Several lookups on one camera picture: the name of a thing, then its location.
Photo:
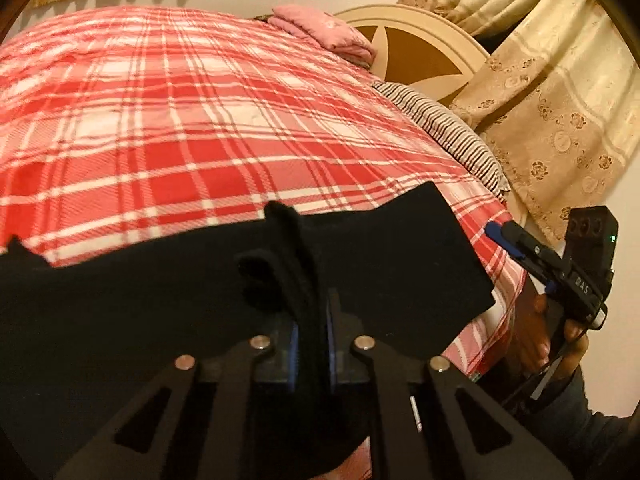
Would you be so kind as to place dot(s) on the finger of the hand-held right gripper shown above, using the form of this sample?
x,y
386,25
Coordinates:
x,y
500,240
530,247

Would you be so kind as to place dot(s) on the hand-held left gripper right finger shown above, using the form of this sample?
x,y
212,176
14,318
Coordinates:
x,y
331,355

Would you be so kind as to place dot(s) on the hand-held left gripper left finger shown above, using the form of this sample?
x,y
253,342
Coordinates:
x,y
294,360

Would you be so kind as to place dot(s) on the black pants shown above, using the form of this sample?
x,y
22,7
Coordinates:
x,y
150,310

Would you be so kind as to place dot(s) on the person's right forearm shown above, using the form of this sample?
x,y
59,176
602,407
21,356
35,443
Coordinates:
x,y
590,425

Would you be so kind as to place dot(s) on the person's right hand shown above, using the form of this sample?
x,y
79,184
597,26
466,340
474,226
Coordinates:
x,y
535,330

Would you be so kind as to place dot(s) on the striped pillow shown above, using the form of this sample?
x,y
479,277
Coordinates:
x,y
450,130

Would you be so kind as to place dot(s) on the beige floral long curtain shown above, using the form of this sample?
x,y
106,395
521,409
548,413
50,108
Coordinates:
x,y
550,85

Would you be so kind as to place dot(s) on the cream and brown headboard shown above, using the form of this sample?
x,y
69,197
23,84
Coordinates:
x,y
425,55

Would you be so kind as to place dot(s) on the bed with red plaid sheet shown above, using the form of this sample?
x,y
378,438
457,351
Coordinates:
x,y
200,110

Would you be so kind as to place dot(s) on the pink folded blanket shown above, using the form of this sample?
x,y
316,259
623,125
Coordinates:
x,y
325,27

